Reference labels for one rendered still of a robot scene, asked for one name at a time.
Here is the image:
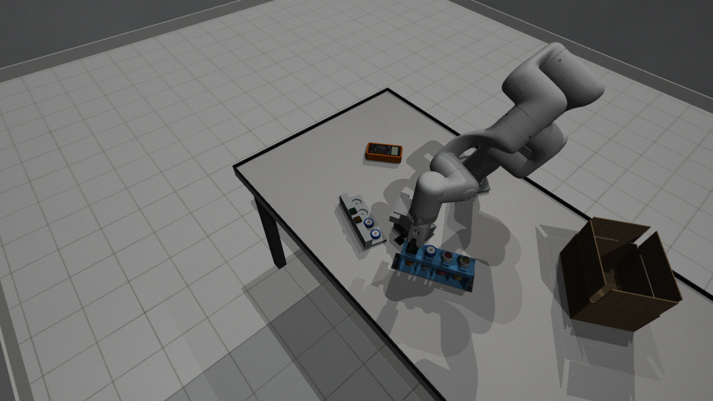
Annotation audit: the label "dark grey button housing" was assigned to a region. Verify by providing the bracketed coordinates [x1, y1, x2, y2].
[394, 216, 437, 245]

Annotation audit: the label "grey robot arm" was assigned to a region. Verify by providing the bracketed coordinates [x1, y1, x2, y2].
[389, 42, 604, 226]

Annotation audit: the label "orange digital multimeter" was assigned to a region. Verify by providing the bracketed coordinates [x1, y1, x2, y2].
[366, 143, 403, 163]

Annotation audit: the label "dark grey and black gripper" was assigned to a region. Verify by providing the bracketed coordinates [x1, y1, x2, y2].
[406, 219, 434, 255]

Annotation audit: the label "black table edge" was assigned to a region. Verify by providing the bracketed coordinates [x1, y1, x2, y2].
[233, 88, 713, 401]

